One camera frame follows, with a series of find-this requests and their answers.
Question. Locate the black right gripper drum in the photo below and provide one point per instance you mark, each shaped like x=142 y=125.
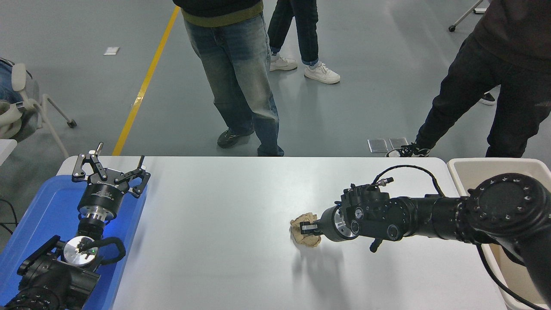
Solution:
x=328 y=224

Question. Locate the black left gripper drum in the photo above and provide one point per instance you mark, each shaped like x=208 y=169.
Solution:
x=102 y=197

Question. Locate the tan paper ball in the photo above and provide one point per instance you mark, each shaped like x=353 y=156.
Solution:
x=308 y=240

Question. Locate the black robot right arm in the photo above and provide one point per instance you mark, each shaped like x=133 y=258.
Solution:
x=503 y=206

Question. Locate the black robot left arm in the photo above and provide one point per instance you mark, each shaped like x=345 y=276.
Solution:
x=47 y=280

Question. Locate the blue plastic tray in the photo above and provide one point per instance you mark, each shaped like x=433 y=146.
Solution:
x=43 y=206

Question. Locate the white side table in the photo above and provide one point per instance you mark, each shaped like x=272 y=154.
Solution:
x=6 y=148

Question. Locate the white office chair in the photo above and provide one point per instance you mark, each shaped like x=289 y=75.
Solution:
x=19 y=77

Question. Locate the white paper sheet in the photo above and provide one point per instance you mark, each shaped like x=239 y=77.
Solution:
x=111 y=51

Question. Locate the large pale bin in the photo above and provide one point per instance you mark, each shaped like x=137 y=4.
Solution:
x=462 y=168

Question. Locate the white wheeled stand leg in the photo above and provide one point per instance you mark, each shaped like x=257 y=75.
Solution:
x=465 y=15

